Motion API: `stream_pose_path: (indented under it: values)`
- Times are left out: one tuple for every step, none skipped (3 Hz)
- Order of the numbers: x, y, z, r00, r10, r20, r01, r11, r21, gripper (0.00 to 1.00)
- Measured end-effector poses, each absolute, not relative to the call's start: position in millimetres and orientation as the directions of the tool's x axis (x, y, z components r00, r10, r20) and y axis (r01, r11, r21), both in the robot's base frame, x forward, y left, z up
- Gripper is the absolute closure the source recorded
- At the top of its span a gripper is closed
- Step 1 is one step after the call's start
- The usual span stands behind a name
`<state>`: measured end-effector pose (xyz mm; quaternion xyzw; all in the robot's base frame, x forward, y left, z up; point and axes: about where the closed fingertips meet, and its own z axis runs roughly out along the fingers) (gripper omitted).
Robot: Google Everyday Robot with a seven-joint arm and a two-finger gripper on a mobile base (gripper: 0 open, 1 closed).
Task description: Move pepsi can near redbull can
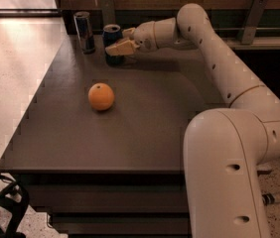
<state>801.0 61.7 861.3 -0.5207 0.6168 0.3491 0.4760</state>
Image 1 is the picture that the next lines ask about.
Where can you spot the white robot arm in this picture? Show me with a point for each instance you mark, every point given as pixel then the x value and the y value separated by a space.
pixel 223 147

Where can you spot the grey drawer cabinet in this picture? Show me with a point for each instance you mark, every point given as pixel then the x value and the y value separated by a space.
pixel 117 173

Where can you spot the blue pepsi can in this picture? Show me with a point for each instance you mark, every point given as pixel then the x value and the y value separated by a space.
pixel 111 34

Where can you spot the left metal bracket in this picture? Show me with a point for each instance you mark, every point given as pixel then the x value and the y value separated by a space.
pixel 108 13

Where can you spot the right metal bracket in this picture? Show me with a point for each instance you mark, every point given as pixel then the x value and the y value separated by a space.
pixel 247 33

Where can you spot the orange fruit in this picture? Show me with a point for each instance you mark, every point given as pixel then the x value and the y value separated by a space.
pixel 101 96

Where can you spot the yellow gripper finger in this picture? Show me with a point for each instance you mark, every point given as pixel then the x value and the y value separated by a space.
pixel 123 47
pixel 128 33

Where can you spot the silver blue redbull can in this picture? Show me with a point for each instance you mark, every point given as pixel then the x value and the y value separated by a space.
pixel 84 31

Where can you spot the metal bracket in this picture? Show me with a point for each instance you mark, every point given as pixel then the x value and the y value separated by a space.
pixel 108 13
pixel 247 33

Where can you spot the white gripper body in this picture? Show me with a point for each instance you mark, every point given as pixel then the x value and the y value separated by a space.
pixel 144 35

